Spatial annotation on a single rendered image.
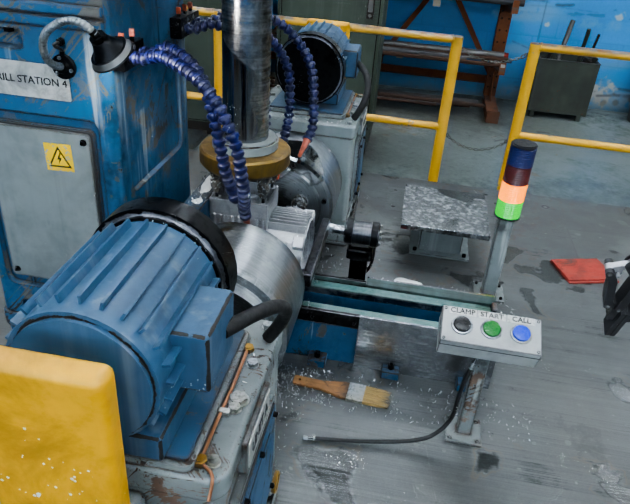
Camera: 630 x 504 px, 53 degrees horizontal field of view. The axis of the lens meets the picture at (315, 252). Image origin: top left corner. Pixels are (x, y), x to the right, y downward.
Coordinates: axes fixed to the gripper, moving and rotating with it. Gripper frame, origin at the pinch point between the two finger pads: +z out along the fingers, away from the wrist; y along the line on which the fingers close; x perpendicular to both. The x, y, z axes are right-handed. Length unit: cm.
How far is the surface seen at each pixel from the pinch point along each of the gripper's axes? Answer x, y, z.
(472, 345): 3.4, 20.0, 10.5
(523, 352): 3.2, 11.6, 10.3
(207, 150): -25, 73, 2
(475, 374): 4.0, 17.6, 20.4
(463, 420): 9.0, 17.6, 30.7
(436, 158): -202, 18, 185
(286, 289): 1, 52, 6
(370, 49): -293, 68, 187
